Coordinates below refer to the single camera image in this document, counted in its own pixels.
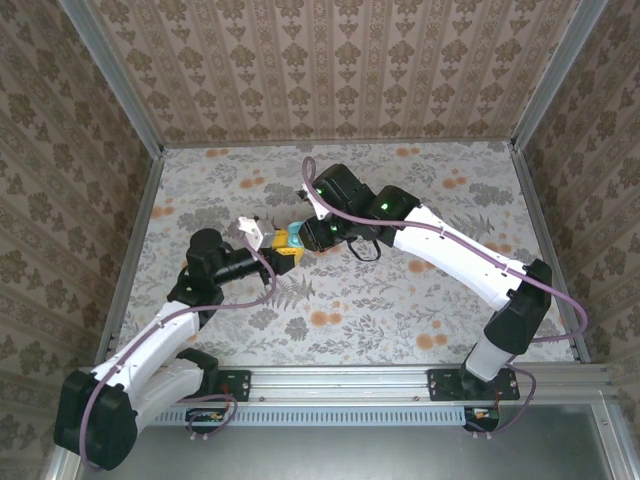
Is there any floral patterned table cover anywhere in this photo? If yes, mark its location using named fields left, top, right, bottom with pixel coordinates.
left=107, top=141, right=584, bottom=369

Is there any black connector box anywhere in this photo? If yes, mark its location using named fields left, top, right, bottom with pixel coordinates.
left=463, top=405, right=502, bottom=434
left=185, top=407, right=235, bottom=435

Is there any grey metal sheet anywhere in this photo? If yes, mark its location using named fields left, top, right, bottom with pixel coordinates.
left=74, top=404, right=619, bottom=480

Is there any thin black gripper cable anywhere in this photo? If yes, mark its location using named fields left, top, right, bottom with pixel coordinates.
left=344, top=237, right=382, bottom=263

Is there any aluminium table back rail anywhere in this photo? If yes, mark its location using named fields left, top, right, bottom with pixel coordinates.
left=160, top=139, right=517, bottom=150

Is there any aluminium table side rail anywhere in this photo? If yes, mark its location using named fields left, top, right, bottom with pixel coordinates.
left=97, top=148, right=167, bottom=351
left=509, top=144, right=591, bottom=364

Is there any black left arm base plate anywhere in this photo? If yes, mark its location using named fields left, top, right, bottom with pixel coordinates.
left=162, top=368, right=251, bottom=403

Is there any aluminium mounting rail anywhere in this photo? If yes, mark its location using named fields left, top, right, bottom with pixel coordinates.
left=74, top=364, right=616, bottom=401

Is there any grey slotted cable duct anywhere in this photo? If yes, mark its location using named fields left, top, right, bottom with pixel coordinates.
left=142, top=405, right=501, bottom=427

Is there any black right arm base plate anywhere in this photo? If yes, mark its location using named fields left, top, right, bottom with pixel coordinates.
left=427, top=368, right=521, bottom=403

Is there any aluminium upright frame post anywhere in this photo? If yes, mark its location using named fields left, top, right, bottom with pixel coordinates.
left=510, top=0, right=610, bottom=152
left=57, top=0, right=166, bottom=160

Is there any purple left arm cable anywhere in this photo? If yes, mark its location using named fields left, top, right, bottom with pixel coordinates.
left=79, top=222, right=278, bottom=472

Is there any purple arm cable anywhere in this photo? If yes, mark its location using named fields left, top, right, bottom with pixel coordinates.
left=79, top=222, right=278, bottom=472
left=302, top=156, right=590, bottom=436

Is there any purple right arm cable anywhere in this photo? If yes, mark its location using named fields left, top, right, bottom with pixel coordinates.
left=302, top=156, right=590, bottom=436

